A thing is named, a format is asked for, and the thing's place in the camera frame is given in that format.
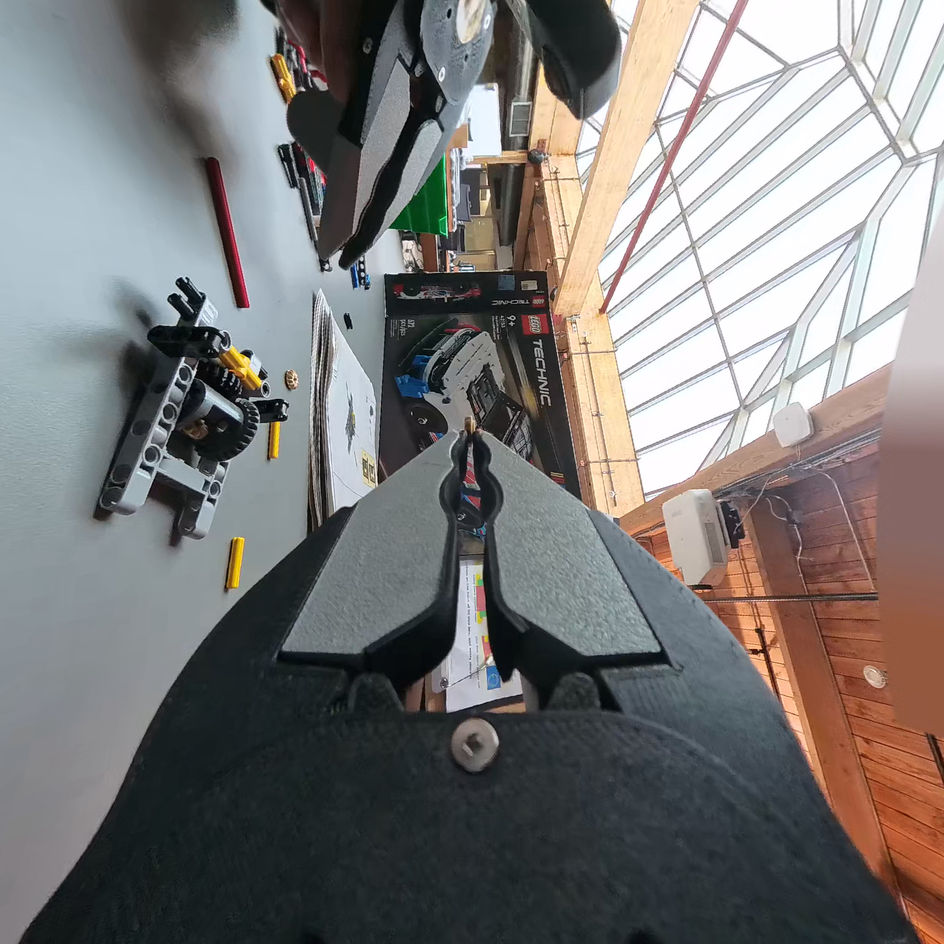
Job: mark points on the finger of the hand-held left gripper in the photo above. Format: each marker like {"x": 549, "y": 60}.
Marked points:
{"x": 417, "y": 166}
{"x": 369, "y": 169}

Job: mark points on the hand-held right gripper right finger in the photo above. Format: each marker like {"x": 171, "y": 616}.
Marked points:
{"x": 568, "y": 582}

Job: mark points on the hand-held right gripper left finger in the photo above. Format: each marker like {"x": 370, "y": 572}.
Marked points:
{"x": 369, "y": 582}

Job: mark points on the pile of lego pieces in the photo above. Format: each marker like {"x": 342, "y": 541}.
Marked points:
{"x": 282, "y": 77}

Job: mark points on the grey lego frame assembly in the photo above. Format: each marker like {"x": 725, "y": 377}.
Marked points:
{"x": 147, "y": 435}

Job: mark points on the red long lego axle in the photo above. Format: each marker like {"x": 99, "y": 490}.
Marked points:
{"x": 227, "y": 232}

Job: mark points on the white lego instruction booklet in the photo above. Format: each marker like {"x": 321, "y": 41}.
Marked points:
{"x": 346, "y": 413}

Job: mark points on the black lego car box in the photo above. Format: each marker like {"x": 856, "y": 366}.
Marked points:
{"x": 516, "y": 383}

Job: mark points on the person's left hand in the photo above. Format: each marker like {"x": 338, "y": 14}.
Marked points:
{"x": 324, "y": 37}

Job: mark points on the green plastic bin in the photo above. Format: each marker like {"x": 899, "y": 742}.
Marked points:
{"x": 428, "y": 206}

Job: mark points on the red ceiling pipe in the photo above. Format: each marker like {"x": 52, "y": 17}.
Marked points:
{"x": 670, "y": 158}

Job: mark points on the white square access point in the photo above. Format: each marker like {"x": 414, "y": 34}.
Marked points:
{"x": 793, "y": 424}

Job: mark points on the round white ceiling sensor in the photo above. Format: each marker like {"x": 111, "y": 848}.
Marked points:
{"x": 875, "y": 676}

